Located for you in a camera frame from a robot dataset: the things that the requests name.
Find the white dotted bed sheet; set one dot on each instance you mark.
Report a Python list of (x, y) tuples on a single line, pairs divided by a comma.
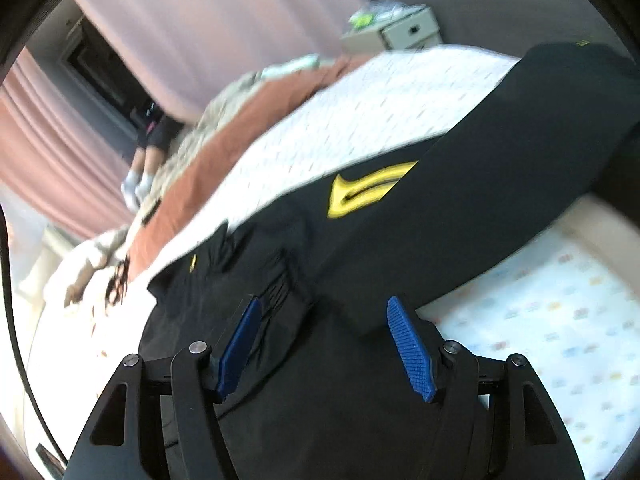
[(350, 110)]

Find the brown blanket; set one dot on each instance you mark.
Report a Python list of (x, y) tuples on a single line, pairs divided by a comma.
[(235, 125)]

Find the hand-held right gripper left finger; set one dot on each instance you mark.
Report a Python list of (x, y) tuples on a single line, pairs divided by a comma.
[(242, 345)]

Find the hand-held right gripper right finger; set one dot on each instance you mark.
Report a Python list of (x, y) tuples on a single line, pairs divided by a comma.
[(407, 345)]

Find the dark window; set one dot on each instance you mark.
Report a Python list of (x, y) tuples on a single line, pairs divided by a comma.
[(100, 70)]

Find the pale pink curtain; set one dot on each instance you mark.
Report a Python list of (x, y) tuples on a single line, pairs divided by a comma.
[(215, 25)]

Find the green packet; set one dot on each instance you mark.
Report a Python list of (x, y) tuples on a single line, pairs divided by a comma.
[(362, 19)]

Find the dusky pink curtain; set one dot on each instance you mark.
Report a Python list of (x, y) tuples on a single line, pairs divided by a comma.
[(55, 150)]

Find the black garment with yellow logo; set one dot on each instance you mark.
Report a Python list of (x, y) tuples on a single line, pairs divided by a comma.
[(400, 240)]

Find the grey nightstand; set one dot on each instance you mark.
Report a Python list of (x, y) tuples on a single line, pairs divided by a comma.
[(410, 30)]

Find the beige fuzzy blanket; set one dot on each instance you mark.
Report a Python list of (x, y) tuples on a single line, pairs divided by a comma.
[(225, 100)]

